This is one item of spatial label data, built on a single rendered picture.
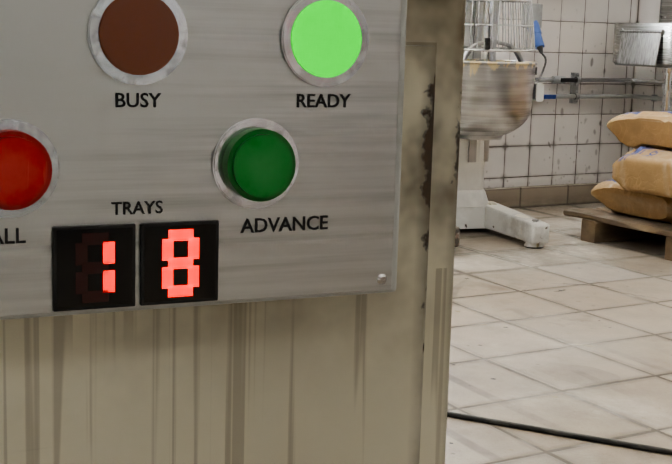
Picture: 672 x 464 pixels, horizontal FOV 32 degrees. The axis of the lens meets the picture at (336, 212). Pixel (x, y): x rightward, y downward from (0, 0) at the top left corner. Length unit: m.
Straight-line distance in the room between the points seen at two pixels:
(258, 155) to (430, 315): 0.14
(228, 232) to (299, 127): 0.05
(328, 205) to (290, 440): 0.12
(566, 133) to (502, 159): 0.41
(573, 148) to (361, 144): 5.43
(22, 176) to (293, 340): 0.16
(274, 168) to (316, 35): 0.06
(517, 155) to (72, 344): 5.24
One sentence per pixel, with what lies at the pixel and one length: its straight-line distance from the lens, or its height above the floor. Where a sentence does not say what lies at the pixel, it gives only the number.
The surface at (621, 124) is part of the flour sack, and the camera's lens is 4.88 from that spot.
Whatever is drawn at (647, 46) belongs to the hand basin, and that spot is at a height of 0.79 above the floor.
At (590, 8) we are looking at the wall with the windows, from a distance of 5.95.
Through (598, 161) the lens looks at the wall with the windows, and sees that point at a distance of 6.05.
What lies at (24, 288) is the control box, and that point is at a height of 0.71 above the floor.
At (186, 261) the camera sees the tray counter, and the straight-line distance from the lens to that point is 0.48.
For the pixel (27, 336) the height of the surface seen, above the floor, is 0.69.
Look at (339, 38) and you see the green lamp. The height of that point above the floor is 0.81.
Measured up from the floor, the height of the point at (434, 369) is 0.65.
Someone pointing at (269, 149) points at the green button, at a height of 0.77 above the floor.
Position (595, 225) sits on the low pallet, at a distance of 4.85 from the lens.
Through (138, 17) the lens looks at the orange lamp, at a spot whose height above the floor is 0.82.
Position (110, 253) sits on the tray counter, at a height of 0.73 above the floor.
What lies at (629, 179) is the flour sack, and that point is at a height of 0.29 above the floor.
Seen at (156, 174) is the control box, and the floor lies 0.76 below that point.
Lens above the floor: 0.81
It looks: 9 degrees down
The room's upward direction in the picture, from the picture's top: 2 degrees clockwise
